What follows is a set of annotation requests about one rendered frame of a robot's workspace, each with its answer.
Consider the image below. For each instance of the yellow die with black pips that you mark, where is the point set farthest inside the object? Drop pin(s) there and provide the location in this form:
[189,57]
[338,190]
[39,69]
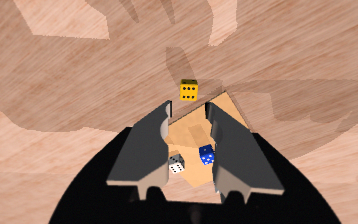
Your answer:
[188,89]

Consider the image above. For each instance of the white die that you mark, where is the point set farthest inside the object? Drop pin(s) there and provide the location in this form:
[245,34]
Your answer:
[176,163]

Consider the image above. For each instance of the tan mat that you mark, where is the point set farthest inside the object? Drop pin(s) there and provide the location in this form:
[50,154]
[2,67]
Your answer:
[192,131]

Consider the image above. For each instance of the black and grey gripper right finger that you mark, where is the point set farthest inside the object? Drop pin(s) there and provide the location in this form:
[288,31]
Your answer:
[247,163]

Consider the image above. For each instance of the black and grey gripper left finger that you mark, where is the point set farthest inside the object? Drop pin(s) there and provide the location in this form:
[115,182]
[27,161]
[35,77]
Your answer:
[121,172]

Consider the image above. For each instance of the blue die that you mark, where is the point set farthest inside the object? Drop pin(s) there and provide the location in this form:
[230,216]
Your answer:
[206,154]

